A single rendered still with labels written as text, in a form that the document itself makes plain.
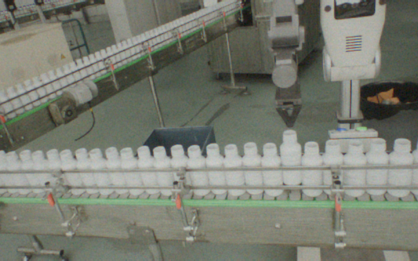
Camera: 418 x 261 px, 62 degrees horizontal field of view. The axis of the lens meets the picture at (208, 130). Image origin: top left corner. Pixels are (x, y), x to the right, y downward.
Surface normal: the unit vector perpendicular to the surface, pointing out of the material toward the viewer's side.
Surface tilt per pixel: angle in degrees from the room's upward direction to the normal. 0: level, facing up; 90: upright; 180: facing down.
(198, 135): 90
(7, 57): 90
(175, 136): 90
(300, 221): 90
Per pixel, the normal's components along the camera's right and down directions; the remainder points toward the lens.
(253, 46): -0.50, 0.46
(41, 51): 0.85, 0.11
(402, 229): -0.22, 0.48
